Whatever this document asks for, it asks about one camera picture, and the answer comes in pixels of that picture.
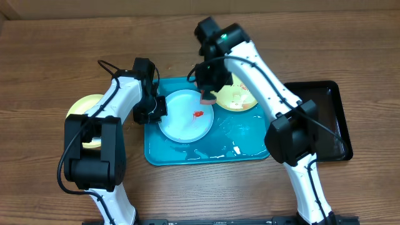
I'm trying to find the orange and dark green sponge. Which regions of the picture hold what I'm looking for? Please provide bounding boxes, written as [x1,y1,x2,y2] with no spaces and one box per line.
[200,90,217,105]

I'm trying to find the light blue plate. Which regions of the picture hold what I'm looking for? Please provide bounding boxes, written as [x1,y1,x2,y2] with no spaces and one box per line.
[159,89,214,143]

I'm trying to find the yellow-green plate with ketchup swirl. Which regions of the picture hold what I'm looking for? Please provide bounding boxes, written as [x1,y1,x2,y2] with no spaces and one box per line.
[66,94,103,149]

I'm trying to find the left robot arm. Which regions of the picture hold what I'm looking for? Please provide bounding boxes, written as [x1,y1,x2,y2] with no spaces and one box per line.
[57,57,167,224]

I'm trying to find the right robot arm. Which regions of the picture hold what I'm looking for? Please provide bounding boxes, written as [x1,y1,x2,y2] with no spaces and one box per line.
[190,17,334,224]

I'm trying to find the black rectangular tray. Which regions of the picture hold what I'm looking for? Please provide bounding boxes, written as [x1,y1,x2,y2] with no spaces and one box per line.
[285,81,353,161]

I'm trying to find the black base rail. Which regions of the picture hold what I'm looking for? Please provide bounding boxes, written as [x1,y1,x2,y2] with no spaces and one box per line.
[81,216,360,225]

